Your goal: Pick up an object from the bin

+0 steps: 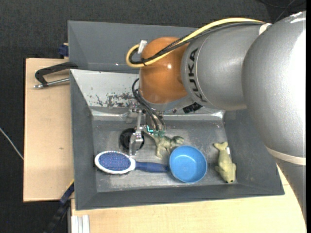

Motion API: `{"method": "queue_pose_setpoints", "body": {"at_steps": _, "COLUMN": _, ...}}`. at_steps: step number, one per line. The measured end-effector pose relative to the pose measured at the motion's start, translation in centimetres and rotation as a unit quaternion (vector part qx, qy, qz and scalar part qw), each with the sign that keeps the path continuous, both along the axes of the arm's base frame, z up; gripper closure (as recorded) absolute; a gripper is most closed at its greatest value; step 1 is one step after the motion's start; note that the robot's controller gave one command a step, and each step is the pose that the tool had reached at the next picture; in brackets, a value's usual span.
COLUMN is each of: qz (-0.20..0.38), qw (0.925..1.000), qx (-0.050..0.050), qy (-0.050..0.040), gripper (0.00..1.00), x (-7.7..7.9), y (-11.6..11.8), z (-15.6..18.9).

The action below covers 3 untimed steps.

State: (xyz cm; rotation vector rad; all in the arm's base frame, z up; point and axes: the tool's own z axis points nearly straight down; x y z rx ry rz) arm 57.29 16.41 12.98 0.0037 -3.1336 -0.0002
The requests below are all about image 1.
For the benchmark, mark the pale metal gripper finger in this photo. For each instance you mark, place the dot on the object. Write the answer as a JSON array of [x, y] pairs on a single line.
[[140, 139], [133, 144]]

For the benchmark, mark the green toy dinosaur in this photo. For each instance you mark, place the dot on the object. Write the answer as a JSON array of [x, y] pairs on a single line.
[[165, 143]]

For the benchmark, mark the blue and white hairbrush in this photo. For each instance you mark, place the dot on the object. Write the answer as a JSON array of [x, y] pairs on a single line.
[[114, 162]]

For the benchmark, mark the grey metal bin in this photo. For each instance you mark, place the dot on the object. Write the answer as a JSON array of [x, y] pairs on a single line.
[[109, 178]]

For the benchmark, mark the blue bowl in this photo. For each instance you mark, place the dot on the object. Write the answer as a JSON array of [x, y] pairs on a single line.
[[188, 165]]

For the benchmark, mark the pale cardboard board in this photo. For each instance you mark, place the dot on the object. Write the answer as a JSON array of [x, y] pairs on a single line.
[[46, 130]]

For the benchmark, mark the yellow-green toy dolphin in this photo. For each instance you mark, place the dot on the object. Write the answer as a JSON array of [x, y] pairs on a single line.
[[225, 162]]

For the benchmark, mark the black cylinder on white bracket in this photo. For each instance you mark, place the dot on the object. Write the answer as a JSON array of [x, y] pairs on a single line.
[[192, 108]]

